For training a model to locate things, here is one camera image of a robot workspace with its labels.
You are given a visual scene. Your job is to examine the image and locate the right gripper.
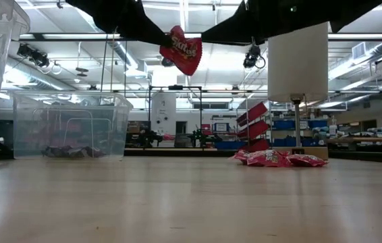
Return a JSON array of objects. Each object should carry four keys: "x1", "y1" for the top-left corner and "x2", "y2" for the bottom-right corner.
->
[{"x1": 201, "y1": 0, "x2": 313, "y2": 45}]

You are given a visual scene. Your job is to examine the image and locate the red candy bar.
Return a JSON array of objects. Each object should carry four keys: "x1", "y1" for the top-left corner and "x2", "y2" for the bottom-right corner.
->
[
  {"x1": 287, "y1": 154, "x2": 329, "y2": 168},
  {"x1": 233, "y1": 150, "x2": 256, "y2": 165},
  {"x1": 246, "y1": 150, "x2": 293, "y2": 168},
  {"x1": 159, "y1": 25, "x2": 203, "y2": 77}
]

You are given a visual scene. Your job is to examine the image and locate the black ceiling spotlight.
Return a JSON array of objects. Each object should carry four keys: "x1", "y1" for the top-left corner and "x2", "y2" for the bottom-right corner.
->
[
  {"x1": 243, "y1": 36, "x2": 267, "y2": 70},
  {"x1": 17, "y1": 43, "x2": 51, "y2": 68}
]

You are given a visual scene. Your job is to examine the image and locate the white shade table lamp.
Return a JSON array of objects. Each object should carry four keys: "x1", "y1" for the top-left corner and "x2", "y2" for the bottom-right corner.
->
[{"x1": 267, "y1": 22, "x2": 329, "y2": 161}]

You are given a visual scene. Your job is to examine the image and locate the red tilted storage bin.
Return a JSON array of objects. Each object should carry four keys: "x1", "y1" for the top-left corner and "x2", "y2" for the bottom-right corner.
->
[
  {"x1": 236, "y1": 101, "x2": 269, "y2": 126},
  {"x1": 237, "y1": 119, "x2": 270, "y2": 141},
  {"x1": 243, "y1": 138, "x2": 270, "y2": 153}
]

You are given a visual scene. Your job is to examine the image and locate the white cylindrical machine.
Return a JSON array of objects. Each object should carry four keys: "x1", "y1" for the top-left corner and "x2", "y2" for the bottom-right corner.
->
[{"x1": 151, "y1": 92, "x2": 178, "y2": 136}]

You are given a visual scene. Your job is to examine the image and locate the shelf with blue bins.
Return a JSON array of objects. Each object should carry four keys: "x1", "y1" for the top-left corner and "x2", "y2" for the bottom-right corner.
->
[{"x1": 271, "y1": 116, "x2": 330, "y2": 149}]

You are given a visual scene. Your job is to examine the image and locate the grey air vent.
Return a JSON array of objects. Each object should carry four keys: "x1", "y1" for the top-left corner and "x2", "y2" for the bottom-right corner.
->
[{"x1": 352, "y1": 42, "x2": 367, "y2": 61}]

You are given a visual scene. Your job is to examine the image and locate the wooden workbench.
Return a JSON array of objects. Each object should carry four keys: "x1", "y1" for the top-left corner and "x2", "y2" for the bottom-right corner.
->
[{"x1": 325, "y1": 136, "x2": 382, "y2": 153}]

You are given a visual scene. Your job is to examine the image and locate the black overhead frame bar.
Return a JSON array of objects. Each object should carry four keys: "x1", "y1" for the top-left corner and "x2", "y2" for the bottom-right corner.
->
[{"x1": 18, "y1": 32, "x2": 382, "y2": 47}]

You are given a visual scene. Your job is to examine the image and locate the silver ventilation duct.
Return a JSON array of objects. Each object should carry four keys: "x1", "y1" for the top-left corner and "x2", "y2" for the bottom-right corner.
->
[{"x1": 1, "y1": 43, "x2": 77, "y2": 92}]

